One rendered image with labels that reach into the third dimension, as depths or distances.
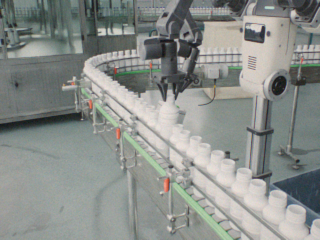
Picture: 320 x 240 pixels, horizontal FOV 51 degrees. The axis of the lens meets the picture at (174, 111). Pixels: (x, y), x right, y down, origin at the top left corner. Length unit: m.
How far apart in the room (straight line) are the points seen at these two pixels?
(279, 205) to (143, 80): 2.21
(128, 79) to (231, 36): 2.86
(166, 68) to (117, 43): 5.47
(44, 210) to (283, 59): 2.12
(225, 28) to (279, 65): 3.73
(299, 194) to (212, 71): 1.61
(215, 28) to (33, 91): 2.75
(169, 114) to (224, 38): 4.25
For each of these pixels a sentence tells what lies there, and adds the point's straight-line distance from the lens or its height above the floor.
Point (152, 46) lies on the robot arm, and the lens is 1.08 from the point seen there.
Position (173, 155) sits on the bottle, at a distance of 1.17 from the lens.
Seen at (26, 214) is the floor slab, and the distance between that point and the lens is 2.93.
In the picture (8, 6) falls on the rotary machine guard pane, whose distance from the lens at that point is 4.32.
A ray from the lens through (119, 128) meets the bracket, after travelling 1.39.
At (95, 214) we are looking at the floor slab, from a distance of 2.76.
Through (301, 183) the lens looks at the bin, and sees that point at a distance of 1.40.
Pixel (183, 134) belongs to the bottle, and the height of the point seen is 1.16.
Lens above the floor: 1.58
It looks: 19 degrees down
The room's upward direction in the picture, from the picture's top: straight up
